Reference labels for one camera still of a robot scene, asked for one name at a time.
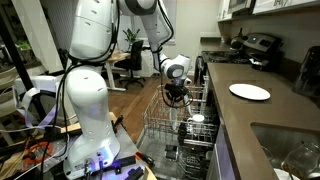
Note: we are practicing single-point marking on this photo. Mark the white cup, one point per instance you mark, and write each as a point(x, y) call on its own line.
point(198, 118)

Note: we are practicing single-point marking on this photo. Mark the clear glass pitcher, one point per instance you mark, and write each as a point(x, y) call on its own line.
point(301, 160)

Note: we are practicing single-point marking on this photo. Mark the black clamp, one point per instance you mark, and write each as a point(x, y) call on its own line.
point(128, 166)

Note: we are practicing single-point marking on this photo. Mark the white wall cabinets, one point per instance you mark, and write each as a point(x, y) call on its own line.
point(266, 5)

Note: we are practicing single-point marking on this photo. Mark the white sink cabinet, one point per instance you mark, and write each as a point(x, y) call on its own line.
point(223, 160)

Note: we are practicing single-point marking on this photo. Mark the black steel stove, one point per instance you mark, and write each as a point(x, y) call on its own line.
point(220, 56)

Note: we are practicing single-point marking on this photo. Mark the black shallow pan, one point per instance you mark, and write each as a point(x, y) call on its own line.
point(261, 65)

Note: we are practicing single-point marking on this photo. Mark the green potted plant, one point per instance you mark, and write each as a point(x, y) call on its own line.
point(130, 35)

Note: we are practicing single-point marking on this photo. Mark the orange black hand tool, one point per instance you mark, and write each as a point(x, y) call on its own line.
point(145, 159)

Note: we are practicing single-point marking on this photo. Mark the white dish in sink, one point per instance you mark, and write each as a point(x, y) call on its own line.
point(283, 175)

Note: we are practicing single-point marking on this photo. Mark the open dishwasher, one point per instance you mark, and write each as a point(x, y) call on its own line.
point(153, 156)

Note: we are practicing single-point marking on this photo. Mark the steel kitchen sink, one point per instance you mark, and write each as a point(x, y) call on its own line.
point(276, 140)

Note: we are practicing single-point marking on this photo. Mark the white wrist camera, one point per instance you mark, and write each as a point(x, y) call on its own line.
point(187, 80)

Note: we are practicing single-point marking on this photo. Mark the black stand pole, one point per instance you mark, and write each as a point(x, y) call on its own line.
point(16, 63)

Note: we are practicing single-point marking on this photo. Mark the wooden desk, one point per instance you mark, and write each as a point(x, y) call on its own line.
point(115, 58)

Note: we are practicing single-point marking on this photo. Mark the black office chair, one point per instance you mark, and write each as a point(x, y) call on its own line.
point(136, 56)

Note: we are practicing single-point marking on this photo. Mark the grey metal robot table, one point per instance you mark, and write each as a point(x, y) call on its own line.
point(128, 143)

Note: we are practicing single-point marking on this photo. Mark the white plate standing upright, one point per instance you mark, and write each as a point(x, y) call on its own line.
point(189, 110)

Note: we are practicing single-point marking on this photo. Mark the dark kettle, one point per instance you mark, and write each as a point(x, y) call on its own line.
point(237, 42)

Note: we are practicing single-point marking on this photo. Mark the light wooden board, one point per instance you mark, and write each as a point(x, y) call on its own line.
point(113, 117)

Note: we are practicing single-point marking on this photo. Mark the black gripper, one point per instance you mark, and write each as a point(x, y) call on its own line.
point(176, 91)

